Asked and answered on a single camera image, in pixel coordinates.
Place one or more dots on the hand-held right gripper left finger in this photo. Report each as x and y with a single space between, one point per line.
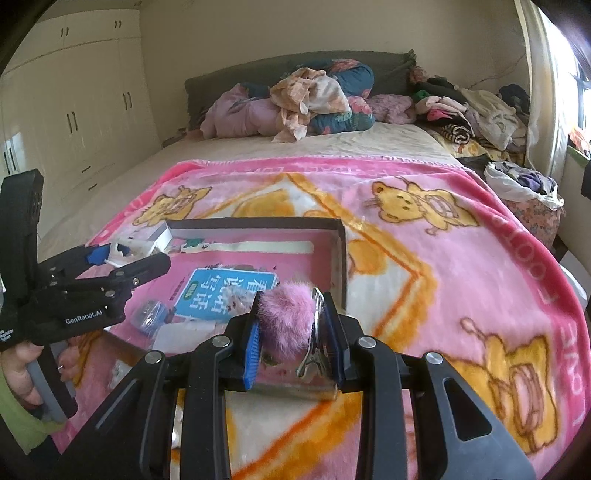
251 353

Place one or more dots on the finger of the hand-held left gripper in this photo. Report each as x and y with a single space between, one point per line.
147 267
99 254

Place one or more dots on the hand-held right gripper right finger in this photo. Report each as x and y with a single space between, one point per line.
334 346

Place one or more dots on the white jewelry card packet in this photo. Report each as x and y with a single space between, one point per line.
157 240

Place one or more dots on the pink fuzzy pompom hair clip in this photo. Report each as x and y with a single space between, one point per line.
286 318

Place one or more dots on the small clear blue box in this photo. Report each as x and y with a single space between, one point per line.
150 318

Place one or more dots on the white dotted fuzzy hair clip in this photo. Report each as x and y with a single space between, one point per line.
239 303

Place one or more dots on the clear plastic packet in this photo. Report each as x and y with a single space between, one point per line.
184 337

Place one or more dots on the shallow brown cardboard box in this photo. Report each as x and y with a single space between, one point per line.
339 258

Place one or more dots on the person's left forearm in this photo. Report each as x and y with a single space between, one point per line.
18 424

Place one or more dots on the person's left hand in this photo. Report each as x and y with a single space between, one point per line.
18 369

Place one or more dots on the pink printed blanket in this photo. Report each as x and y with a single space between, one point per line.
438 277

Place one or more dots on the bed with cream sheet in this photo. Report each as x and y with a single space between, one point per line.
231 147

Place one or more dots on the white wardrobe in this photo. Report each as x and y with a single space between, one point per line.
92 92

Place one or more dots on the lilac padded jacket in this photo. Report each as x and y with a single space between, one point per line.
240 113

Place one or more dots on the pile of bedding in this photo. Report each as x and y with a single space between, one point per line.
221 78

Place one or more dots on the cream floral cloth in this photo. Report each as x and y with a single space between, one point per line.
304 97

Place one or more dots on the floral fabric basket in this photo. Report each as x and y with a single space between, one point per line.
535 226

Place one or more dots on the pink fuzzy garment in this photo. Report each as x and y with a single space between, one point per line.
392 108

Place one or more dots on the white bag of clothes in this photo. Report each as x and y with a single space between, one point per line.
521 180

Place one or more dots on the dark teal floral quilt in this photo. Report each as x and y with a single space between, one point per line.
355 78

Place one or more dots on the pile of clothes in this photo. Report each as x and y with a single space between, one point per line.
475 115

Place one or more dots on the cream curtain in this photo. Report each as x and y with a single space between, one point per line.
540 92

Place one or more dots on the window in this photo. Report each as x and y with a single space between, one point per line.
577 69

